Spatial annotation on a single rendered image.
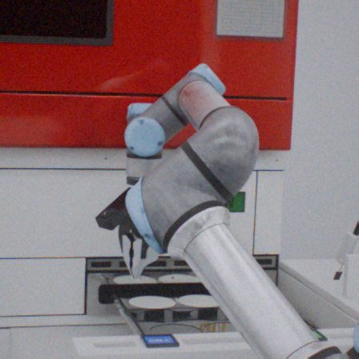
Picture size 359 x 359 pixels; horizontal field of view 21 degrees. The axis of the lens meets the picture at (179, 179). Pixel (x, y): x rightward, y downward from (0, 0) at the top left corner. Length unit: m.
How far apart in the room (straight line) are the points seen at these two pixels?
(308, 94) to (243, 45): 1.72
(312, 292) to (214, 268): 0.66
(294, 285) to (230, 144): 0.74
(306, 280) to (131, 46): 0.62
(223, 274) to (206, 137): 0.22
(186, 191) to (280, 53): 0.75
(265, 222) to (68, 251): 0.46
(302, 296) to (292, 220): 1.76
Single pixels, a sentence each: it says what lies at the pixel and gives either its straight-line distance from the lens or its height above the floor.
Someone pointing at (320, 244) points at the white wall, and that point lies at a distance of 3.98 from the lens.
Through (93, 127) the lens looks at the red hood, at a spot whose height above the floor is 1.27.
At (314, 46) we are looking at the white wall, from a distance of 3.87.
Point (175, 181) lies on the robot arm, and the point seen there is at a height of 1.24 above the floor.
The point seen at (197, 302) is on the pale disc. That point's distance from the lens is 2.15.
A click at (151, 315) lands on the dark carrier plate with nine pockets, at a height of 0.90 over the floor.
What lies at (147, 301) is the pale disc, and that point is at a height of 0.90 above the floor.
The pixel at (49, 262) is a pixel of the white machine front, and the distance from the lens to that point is 2.19.
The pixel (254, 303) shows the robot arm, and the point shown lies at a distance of 1.44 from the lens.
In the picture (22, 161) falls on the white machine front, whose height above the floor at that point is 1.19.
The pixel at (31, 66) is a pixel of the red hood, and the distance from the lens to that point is 2.08.
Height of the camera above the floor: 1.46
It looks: 8 degrees down
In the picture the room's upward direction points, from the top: 2 degrees clockwise
